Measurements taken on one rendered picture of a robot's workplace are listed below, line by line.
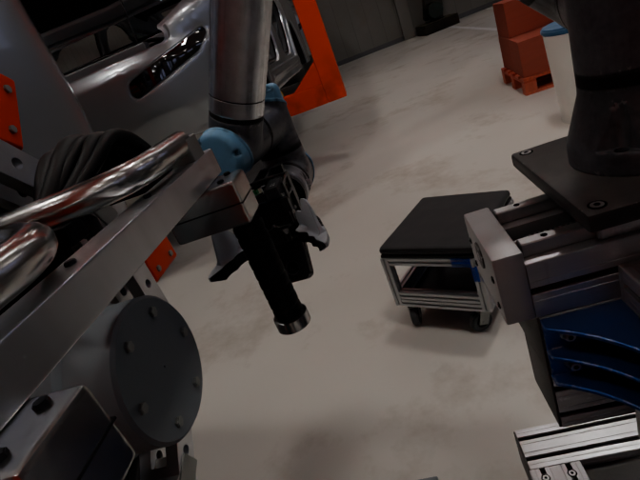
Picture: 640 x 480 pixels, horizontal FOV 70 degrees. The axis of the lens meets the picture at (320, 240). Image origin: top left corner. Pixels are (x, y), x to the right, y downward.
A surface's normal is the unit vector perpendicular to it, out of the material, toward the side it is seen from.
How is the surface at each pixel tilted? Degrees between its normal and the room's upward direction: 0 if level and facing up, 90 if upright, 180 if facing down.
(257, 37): 115
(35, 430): 0
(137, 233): 90
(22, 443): 0
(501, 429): 0
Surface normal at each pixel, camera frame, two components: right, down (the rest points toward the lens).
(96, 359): -0.30, -0.36
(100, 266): 0.93, -0.29
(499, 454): -0.35, -0.85
